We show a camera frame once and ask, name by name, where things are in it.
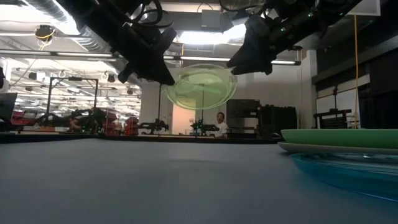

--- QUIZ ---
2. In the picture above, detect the black cabinet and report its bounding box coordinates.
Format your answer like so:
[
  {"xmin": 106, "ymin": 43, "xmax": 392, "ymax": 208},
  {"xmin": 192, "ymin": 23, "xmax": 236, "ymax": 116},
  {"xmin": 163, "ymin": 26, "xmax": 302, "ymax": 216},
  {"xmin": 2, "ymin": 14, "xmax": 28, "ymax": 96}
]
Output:
[{"xmin": 226, "ymin": 98, "xmax": 298, "ymax": 139}]

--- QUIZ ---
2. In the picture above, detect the silver ventilation duct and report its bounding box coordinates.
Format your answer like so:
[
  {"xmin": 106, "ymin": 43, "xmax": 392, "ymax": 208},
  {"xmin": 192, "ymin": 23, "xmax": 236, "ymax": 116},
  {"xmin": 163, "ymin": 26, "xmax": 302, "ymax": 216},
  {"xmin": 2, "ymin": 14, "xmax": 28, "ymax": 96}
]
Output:
[{"xmin": 24, "ymin": 0, "xmax": 144, "ymax": 85}]

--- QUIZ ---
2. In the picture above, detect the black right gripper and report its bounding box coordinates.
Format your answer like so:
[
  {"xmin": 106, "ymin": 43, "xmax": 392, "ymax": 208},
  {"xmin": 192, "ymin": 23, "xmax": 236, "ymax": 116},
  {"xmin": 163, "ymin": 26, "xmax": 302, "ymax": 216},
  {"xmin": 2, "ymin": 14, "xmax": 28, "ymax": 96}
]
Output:
[{"xmin": 226, "ymin": 15, "xmax": 300, "ymax": 76}]

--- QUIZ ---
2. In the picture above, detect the clear green plastic plate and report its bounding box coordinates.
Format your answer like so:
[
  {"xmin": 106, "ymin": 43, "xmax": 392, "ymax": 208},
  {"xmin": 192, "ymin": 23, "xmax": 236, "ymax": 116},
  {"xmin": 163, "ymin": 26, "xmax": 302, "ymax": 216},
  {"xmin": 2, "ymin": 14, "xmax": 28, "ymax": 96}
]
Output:
[{"xmin": 164, "ymin": 63, "xmax": 238, "ymax": 111}]

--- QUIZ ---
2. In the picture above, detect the long ceiling light bar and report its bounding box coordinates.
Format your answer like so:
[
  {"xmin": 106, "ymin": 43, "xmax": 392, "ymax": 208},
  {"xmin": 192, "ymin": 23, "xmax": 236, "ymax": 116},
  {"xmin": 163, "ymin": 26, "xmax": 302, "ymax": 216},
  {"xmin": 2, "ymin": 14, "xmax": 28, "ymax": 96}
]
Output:
[{"xmin": 0, "ymin": 49, "xmax": 302, "ymax": 66}]

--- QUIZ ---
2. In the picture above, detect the black table frame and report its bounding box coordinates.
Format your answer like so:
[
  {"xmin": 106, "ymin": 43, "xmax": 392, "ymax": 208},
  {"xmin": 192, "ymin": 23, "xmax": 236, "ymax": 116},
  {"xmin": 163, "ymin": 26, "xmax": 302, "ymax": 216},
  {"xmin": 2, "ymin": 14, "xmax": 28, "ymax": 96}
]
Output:
[{"xmin": 0, "ymin": 132, "xmax": 282, "ymax": 144}]

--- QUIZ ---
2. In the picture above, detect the black gantry frame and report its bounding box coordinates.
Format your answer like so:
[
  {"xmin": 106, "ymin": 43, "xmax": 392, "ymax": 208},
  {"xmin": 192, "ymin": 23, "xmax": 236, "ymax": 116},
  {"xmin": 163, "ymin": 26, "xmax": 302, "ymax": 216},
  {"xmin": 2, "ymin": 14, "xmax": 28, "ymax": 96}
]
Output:
[
  {"xmin": 46, "ymin": 77, "xmax": 99, "ymax": 125},
  {"xmin": 157, "ymin": 82, "xmax": 205, "ymax": 135}
]

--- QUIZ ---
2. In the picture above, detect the black perforated stand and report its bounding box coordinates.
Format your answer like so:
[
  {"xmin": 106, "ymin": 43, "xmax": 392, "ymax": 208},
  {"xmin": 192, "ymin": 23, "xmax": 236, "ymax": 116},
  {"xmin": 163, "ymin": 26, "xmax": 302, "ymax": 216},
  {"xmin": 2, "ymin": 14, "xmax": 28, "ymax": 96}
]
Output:
[{"xmin": 313, "ymin": 86, "xmax": 353, "ymax": 129}]

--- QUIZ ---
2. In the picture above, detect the person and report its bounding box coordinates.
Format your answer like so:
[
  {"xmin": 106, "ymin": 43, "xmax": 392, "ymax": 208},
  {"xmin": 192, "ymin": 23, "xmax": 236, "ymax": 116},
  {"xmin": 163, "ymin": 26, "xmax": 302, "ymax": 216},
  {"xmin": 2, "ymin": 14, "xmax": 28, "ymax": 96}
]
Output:
[
  {"xmin": 68, "ymin": 116, "xmax": 83, "ymax": 132},
  {"xmin": 208, "ymin": 111, "xmax": 229, "ymax": 138}
]

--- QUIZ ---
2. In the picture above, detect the white wall board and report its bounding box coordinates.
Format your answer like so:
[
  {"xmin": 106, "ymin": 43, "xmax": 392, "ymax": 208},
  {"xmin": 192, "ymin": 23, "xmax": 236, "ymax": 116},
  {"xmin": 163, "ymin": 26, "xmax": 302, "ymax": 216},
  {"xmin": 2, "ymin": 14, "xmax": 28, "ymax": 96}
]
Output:
[{"xmin": 315, "ymin": 88, "xmax": 361, "ymax": 129}]

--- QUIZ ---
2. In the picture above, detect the large grey plastic plate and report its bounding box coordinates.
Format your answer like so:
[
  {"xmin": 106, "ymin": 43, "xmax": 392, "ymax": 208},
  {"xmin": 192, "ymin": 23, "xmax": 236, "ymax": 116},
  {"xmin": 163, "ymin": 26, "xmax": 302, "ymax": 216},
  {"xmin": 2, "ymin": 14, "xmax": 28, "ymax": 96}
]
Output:
[{"xmin": 277, "ymin": 141, "xmax": 398, "ymax": 156}]

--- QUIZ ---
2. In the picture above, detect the opaque green plastic plate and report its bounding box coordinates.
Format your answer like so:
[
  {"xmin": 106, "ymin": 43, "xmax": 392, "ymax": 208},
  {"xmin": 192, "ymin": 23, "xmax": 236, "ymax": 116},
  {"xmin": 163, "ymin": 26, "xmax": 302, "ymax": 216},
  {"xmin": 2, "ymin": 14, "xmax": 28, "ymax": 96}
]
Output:
[{"xmin": 280, "ymin": 129, "xmax": 398, "ymax": 149}]

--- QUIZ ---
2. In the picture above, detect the black ceiling cable reel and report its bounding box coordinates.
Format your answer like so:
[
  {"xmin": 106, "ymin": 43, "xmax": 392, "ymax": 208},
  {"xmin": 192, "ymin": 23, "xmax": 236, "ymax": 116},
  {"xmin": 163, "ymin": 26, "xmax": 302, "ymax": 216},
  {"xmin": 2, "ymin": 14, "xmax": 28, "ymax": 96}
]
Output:
[{"xmin": 34, "ymin": 24, "xmax": 56, "ymax": 41}]

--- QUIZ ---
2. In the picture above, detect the clear blue plastic plate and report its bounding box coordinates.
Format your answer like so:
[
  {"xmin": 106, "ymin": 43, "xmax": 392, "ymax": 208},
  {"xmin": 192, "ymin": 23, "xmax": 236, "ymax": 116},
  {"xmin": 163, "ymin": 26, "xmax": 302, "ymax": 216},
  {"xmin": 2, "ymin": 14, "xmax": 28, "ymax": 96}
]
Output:
[{"xmin": 289, "ymin": 152, "xmax": 398, "ymax": 203}]

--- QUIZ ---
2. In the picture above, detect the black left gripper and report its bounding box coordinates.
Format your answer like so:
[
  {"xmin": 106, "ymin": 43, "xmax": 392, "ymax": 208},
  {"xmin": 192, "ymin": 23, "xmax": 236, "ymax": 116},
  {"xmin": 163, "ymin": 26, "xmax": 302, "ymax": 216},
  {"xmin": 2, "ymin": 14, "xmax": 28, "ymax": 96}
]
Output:
[{"xmin": 117, "ymin": 23, "xmax": 178, "ymax": 86}]

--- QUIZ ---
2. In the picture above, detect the dark monitor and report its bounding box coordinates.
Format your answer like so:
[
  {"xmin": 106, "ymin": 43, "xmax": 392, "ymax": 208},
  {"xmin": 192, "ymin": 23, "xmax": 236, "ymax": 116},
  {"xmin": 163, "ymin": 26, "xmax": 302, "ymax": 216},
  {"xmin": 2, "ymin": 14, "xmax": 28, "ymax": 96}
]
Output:
[{"xmin": 0, "ymin": 92, "xmax": 18, "ymax": 123}]

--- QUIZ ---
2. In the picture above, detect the grey ceiling box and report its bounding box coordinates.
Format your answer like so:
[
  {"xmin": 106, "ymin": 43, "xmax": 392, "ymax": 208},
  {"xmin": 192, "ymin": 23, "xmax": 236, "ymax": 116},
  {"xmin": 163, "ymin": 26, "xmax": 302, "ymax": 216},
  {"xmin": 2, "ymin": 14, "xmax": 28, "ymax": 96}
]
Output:
[{"xmin": 201, "ymin": 9, "xmax": 223, "ymax": 29}]

